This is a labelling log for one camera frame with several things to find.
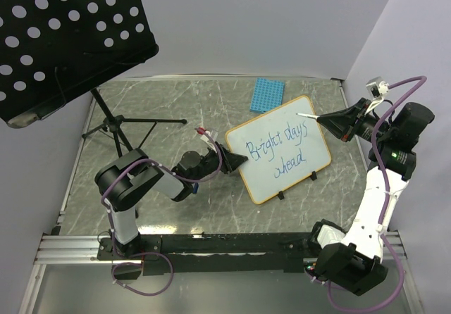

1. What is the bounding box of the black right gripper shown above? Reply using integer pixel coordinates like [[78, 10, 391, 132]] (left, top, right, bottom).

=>
[[316, 97, 394, 144]]

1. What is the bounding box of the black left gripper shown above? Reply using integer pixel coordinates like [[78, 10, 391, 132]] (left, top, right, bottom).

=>
[[190, 141, 248, 184]]

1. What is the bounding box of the white blue whiteboard marker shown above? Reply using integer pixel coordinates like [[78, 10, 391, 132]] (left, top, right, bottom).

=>
[[296, 113, 318, 120]]

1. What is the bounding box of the yellow framed whiteboard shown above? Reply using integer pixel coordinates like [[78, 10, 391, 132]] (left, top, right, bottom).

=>
[[225, 95, 332, 205]]

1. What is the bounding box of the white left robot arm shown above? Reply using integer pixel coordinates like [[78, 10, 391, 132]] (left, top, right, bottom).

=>
[[94, 142, 248, 259]]

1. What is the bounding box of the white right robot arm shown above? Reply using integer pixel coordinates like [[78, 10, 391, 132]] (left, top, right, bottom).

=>
[[307, 99, 435, 296]]

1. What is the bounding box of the blue studded baseplate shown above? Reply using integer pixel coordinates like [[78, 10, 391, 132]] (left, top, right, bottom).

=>
[[249, 77, 285, 113]]

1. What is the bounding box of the black perforated music stand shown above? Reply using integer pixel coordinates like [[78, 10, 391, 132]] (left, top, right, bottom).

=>
[[0, 0, 188, 160]]

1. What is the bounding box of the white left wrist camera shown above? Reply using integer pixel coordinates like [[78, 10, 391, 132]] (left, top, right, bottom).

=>
[[195, 127, 218, 153]]

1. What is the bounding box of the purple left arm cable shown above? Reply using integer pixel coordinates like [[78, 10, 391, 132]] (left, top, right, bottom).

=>
[[100, 127, 223, 297]]

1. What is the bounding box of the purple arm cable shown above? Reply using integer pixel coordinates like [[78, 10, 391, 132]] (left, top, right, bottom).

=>
[[100, 127, 223, 297], [309, 75, 428, 313]]

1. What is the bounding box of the wire whiteboard easel stand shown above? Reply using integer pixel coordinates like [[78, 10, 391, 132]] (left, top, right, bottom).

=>
[[276, 170, 318, 201]]

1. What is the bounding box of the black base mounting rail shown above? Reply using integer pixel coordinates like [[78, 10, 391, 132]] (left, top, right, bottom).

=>
[[97, 232, 319, 276]]

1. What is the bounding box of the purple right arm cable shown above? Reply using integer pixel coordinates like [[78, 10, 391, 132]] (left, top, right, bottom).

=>
[[309, 75, 428, 313]]

